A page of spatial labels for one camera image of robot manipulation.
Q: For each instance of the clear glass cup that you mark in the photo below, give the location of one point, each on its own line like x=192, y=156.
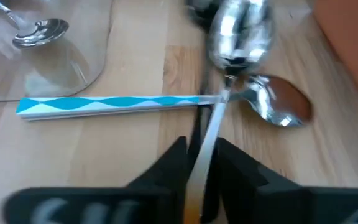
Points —
x=57, y=71

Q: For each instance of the polished all-metal spoon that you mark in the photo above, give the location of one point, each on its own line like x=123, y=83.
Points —
x=203, y=124

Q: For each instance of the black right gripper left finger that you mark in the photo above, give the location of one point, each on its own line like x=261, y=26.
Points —
x=160, y=174

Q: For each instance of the orange plastic bin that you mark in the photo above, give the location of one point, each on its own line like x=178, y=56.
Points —
x=353, y=46

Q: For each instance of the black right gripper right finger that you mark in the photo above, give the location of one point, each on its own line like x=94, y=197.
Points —
x=244, y=180

